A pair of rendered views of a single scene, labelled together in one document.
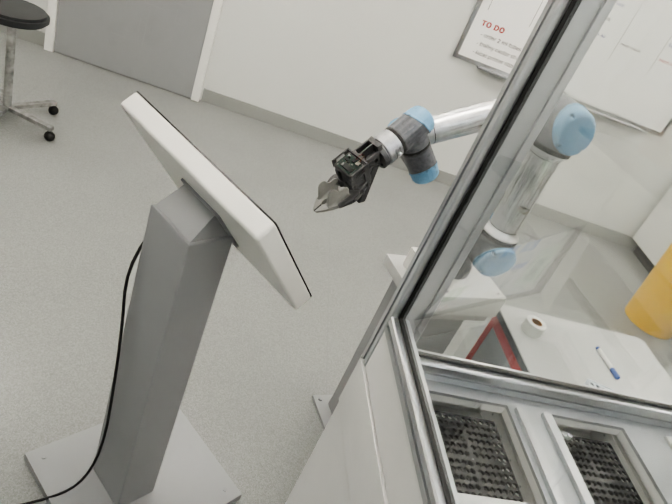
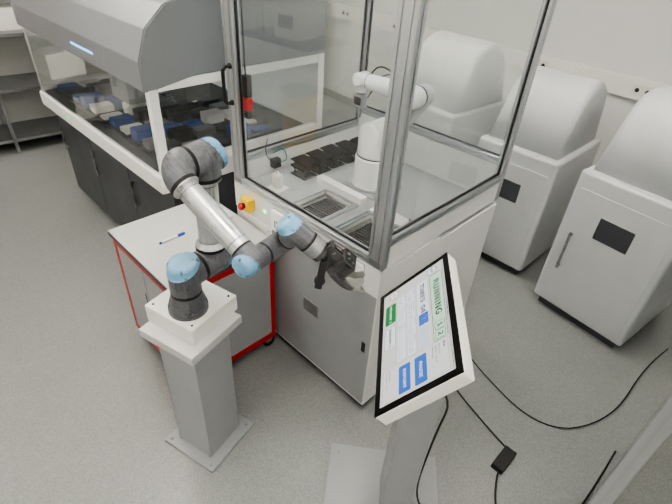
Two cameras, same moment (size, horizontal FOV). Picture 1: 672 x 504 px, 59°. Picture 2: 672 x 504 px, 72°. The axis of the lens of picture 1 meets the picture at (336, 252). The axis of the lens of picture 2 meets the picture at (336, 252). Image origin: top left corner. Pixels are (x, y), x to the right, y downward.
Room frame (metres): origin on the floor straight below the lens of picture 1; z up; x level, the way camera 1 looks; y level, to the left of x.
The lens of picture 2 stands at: (1.88, 1.06, 2.10)
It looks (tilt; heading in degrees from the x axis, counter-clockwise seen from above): 36 degrees down; 241
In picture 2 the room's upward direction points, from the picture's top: 4 degrees clockwise
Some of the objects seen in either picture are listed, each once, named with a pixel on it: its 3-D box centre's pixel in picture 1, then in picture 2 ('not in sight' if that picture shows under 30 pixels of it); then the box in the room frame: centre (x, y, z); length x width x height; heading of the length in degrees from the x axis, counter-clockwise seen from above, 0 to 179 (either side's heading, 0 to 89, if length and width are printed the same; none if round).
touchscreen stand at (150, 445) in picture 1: (167, 370); (395, 434); (1.13, 0.29, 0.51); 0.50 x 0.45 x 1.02; 146
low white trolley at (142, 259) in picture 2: not in sight; (200, 293); (1.58, -0.96, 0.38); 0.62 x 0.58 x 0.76; 108
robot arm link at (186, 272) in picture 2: not in sight; (185, 273); (1.71, -0.35, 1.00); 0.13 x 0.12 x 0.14; 28
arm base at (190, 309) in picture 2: not in sight; (187, 298); (1.72, -0.35, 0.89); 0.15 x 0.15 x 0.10
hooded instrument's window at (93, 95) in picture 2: not in sight; (167, 77); (1.37, -2.39, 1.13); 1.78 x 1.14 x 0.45; 108
